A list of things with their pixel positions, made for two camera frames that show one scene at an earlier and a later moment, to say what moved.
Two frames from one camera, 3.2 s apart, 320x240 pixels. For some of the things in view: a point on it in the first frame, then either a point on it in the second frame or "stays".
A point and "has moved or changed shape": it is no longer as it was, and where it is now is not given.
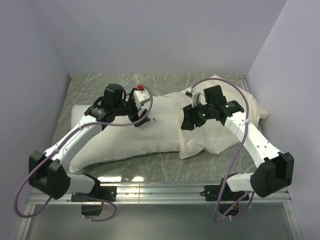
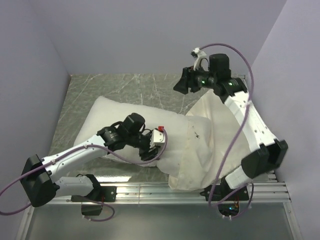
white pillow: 121,138 has moved or changed shape
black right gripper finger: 188,121 -> 182,85
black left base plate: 107,193 stays
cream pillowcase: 212,135 has moved or changed shape
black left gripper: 135,116 -> 145,154
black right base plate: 212,193 stays
